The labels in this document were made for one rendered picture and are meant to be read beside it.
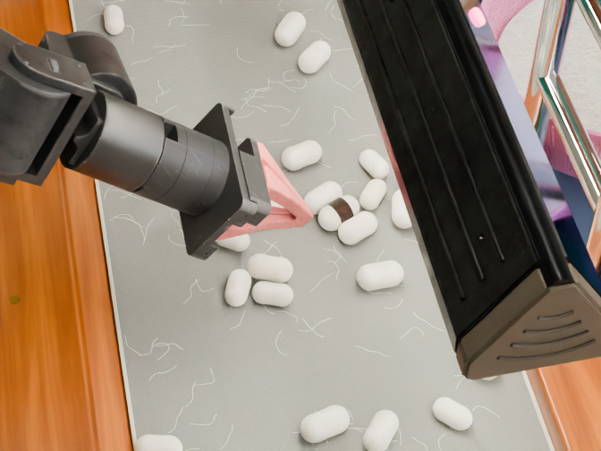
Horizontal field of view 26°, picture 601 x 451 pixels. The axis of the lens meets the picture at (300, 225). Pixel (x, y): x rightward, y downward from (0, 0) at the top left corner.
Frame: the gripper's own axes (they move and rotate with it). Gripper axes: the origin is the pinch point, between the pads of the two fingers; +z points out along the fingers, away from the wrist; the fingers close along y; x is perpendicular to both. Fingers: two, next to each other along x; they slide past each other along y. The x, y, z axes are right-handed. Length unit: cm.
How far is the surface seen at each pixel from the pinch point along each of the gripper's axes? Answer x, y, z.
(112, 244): 15.0, 6.1, -6.1
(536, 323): -23.4, -30.0, -13.1
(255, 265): 6.6, 0.3, 1.0
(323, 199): 2.2, 6.0, 6.1
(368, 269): 0.8, -2.0, 7.4
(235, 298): 8.2, -2.2, -0.2
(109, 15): 11.6, 31.5, -5.4
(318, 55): -0.1, 22.5, 8.2
